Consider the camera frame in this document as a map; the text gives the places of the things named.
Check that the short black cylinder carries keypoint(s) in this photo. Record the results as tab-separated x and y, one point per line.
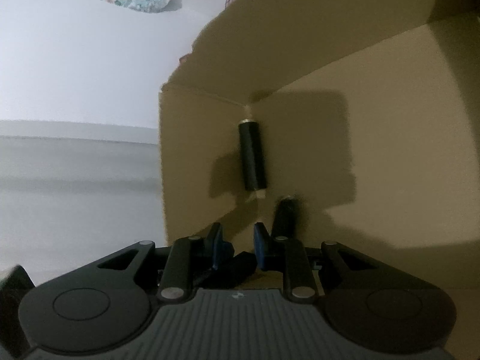
287	217

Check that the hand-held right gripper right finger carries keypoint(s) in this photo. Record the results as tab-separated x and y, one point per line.
260	249

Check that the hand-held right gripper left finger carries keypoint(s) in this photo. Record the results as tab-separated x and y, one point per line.
217	249

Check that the long black cylinder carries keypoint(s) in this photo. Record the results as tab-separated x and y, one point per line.
252	157

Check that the brown cardboard box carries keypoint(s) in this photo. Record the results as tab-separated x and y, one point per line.
375	120

